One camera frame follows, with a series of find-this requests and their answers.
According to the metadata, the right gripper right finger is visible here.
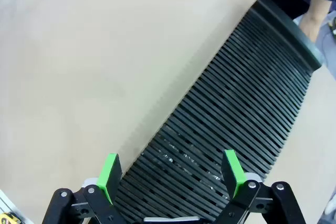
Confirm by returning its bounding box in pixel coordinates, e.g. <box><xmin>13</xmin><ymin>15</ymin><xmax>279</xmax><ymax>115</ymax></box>
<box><xmin>215</xmin><ymin>150</ymin><xmax>307</xmax><ymax>224</ymax></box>

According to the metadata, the black slotted PCB rack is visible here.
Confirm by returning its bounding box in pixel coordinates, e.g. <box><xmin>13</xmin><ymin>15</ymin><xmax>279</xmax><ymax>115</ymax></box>
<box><xmin>115</xmin><ymin>0</ymin><xmax>324</xmax><ymax>224</ymax></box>

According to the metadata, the yellow tape measure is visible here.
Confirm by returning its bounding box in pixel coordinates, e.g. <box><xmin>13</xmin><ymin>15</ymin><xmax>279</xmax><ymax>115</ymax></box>
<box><xmin>0</xmin><ymin>211</ymin><xmax>21</xmax><ymax>224</ymax></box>

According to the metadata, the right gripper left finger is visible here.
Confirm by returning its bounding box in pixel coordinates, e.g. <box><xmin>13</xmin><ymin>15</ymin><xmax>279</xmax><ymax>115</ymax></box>
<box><xmin>41</xmin><ymin>153</ymin><xmax>124</xmax><ymax>224</ymax></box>

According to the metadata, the person's left forearm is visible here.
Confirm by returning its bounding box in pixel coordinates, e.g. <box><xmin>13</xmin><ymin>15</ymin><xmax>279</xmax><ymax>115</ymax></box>
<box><xmin>298</xmin><ymin>0</ymin><xmax>332</xmax><ymax>44</ymax></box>

